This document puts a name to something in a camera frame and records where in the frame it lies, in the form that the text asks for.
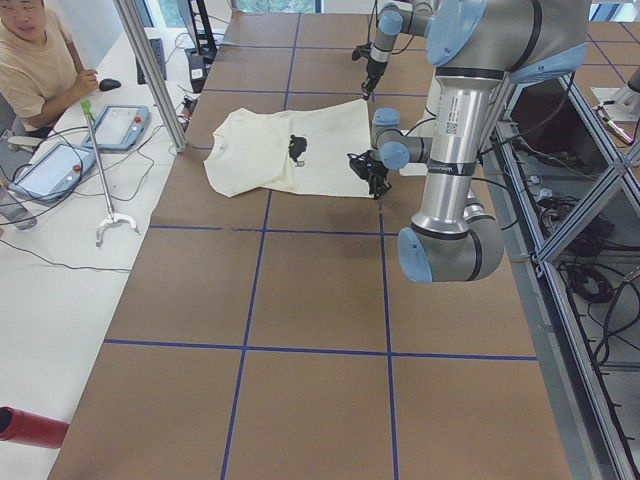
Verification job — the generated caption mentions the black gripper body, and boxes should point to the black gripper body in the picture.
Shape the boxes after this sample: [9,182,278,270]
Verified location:
[366,57,386,80]
[365,159,388,183]

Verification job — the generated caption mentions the cream long-sleeve cat shirt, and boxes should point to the cream long-sleeve cat shirt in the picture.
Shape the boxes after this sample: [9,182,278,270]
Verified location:
[204,100,371,198]

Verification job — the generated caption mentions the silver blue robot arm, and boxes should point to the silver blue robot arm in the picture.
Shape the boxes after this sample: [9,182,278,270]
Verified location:
[352,1,440,100]
[362,1,590,283]

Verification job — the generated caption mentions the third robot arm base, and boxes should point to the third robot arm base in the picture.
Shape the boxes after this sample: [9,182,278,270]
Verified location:
[591,69,639,123]

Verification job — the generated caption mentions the black power adapter box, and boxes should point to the black power adapter box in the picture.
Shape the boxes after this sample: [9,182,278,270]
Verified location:
[185,50,207,93]

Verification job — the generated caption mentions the brown paper table cover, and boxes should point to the brown paper table cover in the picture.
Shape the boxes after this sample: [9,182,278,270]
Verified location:
[51,13,570,479]

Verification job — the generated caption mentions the black keyboard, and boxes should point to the black keyboard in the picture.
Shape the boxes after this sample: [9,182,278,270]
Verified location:
[135,38,167,85]

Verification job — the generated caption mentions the far blue teach pendant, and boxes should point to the far blue teach pendant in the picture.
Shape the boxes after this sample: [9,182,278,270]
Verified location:
[81,101,150,152]

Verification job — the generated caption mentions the blue teach pendant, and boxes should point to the blue teach pendant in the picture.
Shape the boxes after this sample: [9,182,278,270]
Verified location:
[81,101,150,152]
[9,142,96,204]

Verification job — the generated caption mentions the black computer mouse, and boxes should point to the black computer mouse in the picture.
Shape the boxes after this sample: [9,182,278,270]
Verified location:
[99,78,122,92]

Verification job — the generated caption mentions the metal reacher grabber tool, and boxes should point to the metal reacher grabber tool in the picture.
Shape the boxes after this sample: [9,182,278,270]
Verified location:
[80,100,139,247]

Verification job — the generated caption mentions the near blue teach pendant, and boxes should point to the near blue teach pendant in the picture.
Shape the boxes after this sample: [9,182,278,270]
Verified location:
[9,142,96,204]

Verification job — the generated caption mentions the person in beige shirt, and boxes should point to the person in beige shirt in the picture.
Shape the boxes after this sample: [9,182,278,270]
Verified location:
[1,1,99,137]

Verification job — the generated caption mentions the red cylinder bottle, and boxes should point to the red cylinder bottle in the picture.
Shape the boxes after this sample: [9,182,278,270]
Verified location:
[1,406,69,449]

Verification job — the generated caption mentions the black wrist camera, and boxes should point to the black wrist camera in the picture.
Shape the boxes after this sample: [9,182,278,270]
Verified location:
[347,152,371,181]
[351,42,371,61]

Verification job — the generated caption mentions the aluminium frame equipment rack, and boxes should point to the aluminium frame equipment rack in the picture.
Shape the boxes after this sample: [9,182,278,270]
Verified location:
[474,49,640,480]

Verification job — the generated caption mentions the aluminium frame post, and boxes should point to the aluminium frame post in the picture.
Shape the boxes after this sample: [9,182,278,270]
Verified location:
[113,0,187,153]

